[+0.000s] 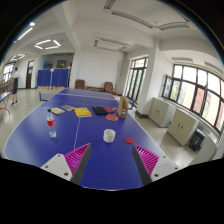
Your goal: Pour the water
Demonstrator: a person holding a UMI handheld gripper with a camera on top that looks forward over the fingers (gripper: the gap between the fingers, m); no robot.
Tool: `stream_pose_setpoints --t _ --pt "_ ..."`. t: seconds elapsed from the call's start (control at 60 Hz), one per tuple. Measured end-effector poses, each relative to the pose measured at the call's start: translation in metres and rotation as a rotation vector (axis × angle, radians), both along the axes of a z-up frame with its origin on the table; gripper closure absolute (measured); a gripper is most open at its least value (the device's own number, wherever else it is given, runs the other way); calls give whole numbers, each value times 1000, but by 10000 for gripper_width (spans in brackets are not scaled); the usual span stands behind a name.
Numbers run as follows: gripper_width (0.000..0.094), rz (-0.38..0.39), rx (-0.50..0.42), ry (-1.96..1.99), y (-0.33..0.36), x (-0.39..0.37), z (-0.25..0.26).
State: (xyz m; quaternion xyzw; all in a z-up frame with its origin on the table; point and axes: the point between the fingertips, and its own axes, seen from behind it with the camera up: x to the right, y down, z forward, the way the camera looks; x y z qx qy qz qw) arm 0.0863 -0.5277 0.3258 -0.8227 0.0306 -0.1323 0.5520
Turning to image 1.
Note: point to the near beige cabinet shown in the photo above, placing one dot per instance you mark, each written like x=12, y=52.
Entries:
x=182, y=127

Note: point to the beige cabinet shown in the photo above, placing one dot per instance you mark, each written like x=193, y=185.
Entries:
x=161, y=112
x=182, y=127

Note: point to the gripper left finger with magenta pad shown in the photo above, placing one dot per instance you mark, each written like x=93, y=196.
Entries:
x=70, y=166

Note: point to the yellow book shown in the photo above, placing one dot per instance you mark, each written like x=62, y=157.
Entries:
x=82, y=112

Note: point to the colourful small book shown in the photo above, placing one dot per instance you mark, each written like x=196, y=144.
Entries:
x=57, y=111

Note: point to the brown cardboard box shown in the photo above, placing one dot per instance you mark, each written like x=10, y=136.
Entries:
x=123, y=107

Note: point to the white ceramic cup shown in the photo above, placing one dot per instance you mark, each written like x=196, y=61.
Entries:
x=109, y=135

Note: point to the right brown armchair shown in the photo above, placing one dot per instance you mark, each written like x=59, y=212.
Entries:
x=109, y=88

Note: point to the blue folding partition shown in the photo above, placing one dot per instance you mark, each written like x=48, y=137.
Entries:
x=57, y=77

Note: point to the left brown armchair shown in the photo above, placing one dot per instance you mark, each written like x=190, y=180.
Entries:
x=79, y=84

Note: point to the brown armchair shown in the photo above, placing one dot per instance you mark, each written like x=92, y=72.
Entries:
x=79, y=84
x=109, y=88

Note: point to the person in dark skirt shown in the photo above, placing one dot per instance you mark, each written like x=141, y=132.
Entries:
x=15, y=87

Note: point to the small red round lid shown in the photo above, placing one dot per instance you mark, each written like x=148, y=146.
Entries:
x=129, y=140

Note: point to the red table tennis paddle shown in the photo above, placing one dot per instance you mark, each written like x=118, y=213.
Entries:
x=112, y=117

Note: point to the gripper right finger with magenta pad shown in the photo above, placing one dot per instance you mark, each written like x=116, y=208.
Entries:
x=151, y=167

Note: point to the grey booklet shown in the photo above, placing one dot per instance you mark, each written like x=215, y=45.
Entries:
x=67, y=107

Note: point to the clear water bottle red label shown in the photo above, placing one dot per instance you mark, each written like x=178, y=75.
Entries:
x=51, y=124

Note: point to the far beige cabinet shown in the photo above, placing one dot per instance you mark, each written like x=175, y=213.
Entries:
x=161, y=112

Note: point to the black waste bin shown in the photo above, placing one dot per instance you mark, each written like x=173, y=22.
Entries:
x=196, y=140

